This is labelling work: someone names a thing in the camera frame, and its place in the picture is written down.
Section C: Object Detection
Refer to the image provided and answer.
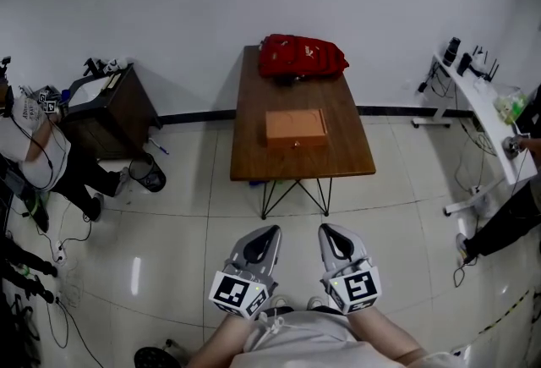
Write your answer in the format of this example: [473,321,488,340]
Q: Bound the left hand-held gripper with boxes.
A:
[209,223,283,320]

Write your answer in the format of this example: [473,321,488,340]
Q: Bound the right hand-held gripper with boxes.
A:
[317,222,383,316]

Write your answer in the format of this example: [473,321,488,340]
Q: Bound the orange box drawer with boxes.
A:
[265,136,330,149]

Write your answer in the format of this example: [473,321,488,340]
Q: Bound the orange box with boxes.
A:
[265,107,330,149]

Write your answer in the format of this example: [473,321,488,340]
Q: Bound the person's left forearm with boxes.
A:
[185,312,256,368]

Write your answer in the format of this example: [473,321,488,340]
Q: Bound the person's right forearm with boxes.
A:
[349,308,429,368]

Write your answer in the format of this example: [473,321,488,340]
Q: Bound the wooden table with black legs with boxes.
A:
[229,45,377,220]

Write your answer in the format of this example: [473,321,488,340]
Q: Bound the person's white clothing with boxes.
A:
[230,310,468,368]

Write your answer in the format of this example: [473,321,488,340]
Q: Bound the black mesh waste bin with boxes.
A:
[128,152,167,193]

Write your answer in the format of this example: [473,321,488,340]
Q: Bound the blue pen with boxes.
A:
[147,137,171,156]

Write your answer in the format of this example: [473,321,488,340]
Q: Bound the black round stool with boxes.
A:
[134,343,183,368]

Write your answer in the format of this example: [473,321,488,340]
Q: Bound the dark wooden cabinet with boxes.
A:
[62,63,162,161]

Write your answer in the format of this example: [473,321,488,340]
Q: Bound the red backpack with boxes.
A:
[257,33,351,82]

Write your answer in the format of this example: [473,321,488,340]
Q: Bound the white standing desk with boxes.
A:
[412,52,538,218]

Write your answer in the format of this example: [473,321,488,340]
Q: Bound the round metal object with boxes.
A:
[501,135,526,161]

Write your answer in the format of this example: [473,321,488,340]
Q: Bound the small black device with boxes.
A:
[456,52,473,77]

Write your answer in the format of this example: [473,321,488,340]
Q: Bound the clear bag with green contents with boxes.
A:
[491,82,530,127]

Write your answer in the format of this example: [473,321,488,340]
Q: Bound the black cylindrical bottle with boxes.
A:
[442,36,462,67]

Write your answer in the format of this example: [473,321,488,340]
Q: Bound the black router with antennas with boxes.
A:
[470,45,500,84]

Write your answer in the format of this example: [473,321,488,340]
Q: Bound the black tripod legs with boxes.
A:
[0,235,59,305]

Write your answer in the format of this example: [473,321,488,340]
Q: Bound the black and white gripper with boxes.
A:
[81,56,128,78]

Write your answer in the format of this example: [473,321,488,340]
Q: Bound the black cable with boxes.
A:
[44,296,105,368]
[452,260,477,288]

